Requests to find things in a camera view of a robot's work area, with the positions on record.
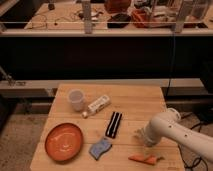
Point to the white tube bottle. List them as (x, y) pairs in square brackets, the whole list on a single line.
[(96, 106)]

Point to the white ceramic cup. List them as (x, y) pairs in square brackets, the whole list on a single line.
[(76, 98)]

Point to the orange pepper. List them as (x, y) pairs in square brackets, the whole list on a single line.
[(149, 159)]

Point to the red box on bench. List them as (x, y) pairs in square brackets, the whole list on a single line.
[(140, 18)]

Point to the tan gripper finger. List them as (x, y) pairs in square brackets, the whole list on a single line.
[(147, 151)]

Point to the black tray on bench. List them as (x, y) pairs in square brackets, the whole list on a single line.
[(119, 20)]

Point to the black striped block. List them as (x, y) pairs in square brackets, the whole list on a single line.
[(113, 125)]

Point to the grey metal post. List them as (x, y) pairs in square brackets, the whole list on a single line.
[(185, 9), (86, 6)]

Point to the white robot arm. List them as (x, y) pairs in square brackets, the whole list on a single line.
[(166, 124)]

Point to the grey metal post right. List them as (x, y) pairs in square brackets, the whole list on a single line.
[(185, 9)]

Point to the blue sponge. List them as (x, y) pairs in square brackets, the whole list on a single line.
[(99, 148)]

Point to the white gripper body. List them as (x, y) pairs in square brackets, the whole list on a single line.
[(147, 136)]

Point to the orange plate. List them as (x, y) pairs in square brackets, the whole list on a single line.
[(64, 142)]

